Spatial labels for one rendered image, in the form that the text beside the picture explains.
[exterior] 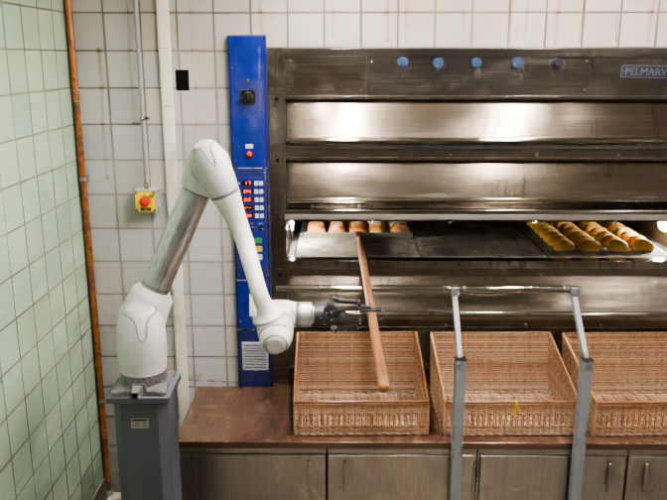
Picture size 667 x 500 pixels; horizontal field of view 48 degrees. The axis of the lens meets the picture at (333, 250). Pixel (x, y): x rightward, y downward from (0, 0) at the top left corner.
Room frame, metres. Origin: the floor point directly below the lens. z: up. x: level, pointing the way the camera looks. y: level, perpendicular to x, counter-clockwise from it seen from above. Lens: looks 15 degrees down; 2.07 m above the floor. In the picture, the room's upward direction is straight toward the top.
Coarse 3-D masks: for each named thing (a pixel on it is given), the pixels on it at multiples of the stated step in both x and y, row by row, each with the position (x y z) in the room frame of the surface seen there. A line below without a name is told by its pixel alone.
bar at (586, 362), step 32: (288, 288) 2.90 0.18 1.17; (320, 288) 2.90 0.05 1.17; (352, 288) 2.89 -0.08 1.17; (384, 288) 2.89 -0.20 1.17; (416, 288) 2.89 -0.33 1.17; (448, 288) 2.89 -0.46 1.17; (480, 288) 2.89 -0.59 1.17; (512, 288) 2.89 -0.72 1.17; (544, 288) 2.89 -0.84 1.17; (576, 288) 2.88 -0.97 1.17; (576, 320) 2.81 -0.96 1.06; (576, 416) 2.69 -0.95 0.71; (576, 448) 2.66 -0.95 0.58; (576, 480) 2.66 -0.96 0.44
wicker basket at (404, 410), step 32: (320, 352) 3.21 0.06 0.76; (352, 352) 3.21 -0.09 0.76; (384, 352) 3.21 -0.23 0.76; (416, 352) 3.17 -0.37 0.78; (320, 384) 3.17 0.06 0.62; (352, 384) 3.17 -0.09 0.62; (416, 384) 3.13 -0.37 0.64; (320, 416) 2.92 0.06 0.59; (352, 416) 2.92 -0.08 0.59; (384, 416) 2.77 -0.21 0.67; (416, 416) 2.77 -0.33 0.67
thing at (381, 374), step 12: (360, 240) 3.51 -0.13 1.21; (360, 252) 3.29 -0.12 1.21; (360, 264) 3.12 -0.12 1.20; (372, 300) 2.63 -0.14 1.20; (372, 312) 2.48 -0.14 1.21; (372, 324) 2.36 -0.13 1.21; (372, 336) 2.26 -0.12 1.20; (372, 348) 2.18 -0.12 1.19; (384, 372) 1.98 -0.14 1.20; (384, 384) 1.90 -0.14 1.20
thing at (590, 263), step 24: (288, 264) 3.27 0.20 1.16; (312, 264) 3.27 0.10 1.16; (336, 264) 3.27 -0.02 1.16; (384, 264) 3.27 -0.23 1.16; (408, 264) 3.27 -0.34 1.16; (432, 264) 3.26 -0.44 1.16; (456, 264) 3.26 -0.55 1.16; (480, 264) 3.26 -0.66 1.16; (504, 264) 3.26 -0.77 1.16; (528, 264) 3.26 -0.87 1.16; (552, 264) 3.26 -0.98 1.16; (576, 264) 3.26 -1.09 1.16; (600, 264) 3.26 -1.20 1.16; (624, 264) 3.26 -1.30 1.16; (648, 264) 3.26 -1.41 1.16
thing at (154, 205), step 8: (136, 192) 3.20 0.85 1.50; (144, 192) 3.20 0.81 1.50; (152, 192) 3.20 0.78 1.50; (136, 200) 3.20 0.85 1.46; (152, 200) 3.20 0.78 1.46; (160, 200) 3.26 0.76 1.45; (136, 208) 3.20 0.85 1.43; (144, 208) 3.20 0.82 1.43; (152, 208) 3.20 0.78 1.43; (160, 208) 3.25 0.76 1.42
